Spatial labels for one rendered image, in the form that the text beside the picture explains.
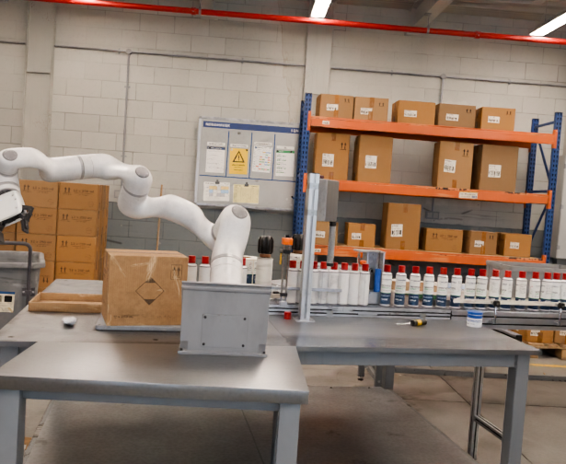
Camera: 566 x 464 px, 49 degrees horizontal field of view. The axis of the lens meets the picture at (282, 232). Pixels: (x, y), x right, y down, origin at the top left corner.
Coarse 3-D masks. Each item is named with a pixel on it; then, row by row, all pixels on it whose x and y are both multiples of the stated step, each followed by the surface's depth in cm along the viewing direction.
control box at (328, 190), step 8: (320, 184) 279; (328, 184) 279; (336, 184) 290; (320, 192) 280; (328, 192) 280; (336, 192) 291; (320, 200) 280; (328, 200) 281; (336, 200) 292; (320, 208) 280; (328, 208) 282; (336, 208) 293; (320, 216) 280; (328, 216) 283; (336, 216) 294
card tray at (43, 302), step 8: (40, 296) 286; (48, 296) 287; (56, 296) 288; (64, 296) 288; (72, 296) 289; (80, 296) 290; (88, 296) 290; (96, 296) 291; (32, 304) 261; (40, 304) 262; (48, 304) 262; (56, 304) 263; (64, 304) 264; (72, 304) 264; (80, 304) 265; (88, 304) 266; (96, 304) 266; (72, 312) 265; (80, 312) 265; (88, 312) 266; (96, 312) 267
